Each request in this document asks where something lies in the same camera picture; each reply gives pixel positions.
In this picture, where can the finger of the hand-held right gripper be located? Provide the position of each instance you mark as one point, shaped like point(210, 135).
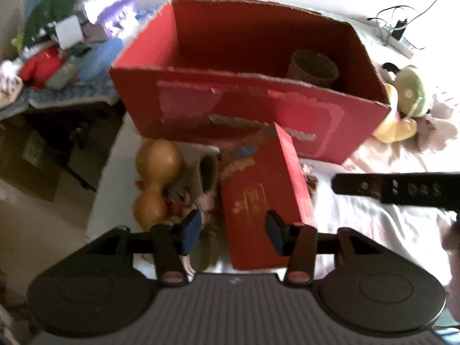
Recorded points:
point(395, 188)

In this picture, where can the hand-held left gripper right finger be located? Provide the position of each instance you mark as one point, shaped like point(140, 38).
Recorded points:
point(273, 230)

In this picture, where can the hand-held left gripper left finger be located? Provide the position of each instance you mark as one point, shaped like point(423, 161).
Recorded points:
point(190, 230)

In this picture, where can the small red box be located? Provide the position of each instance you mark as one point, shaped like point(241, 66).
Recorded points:
point(251, 194)

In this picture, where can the tan hat with patterned scarf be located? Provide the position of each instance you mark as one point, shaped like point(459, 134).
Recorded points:
point(205, 172)

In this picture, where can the large red cardboard box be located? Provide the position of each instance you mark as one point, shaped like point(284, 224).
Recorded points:
point(251, 115)

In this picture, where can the person's right hand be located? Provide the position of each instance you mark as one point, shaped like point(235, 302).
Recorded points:
point(453, 251)

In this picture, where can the brown gourd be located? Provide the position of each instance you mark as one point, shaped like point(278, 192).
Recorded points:
point(158, 161)

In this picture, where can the pale pink plush toy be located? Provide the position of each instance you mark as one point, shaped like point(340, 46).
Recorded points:
point(440, 122)

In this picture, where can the green and yellow plush toy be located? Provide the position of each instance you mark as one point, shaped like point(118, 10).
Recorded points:
point(409, 90)

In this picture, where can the white power strip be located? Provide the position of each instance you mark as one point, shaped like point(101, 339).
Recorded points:
point(399, 43)

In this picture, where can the brown cup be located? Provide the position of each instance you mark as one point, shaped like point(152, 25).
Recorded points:
point(312, 68)

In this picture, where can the black charger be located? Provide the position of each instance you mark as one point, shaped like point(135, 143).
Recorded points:
point(399, 28)

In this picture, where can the brown cardboard box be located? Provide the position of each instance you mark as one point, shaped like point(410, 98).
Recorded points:
point(25, 165)

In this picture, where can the red cloth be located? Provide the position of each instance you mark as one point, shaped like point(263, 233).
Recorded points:
point(39, 66)

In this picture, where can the purple plush toy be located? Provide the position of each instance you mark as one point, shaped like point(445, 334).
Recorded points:
point(118, 16)

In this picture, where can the small white box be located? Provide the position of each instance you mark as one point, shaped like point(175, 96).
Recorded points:
point(68, 31)

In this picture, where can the green cloth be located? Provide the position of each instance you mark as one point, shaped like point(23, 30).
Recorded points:
point(54, 7)

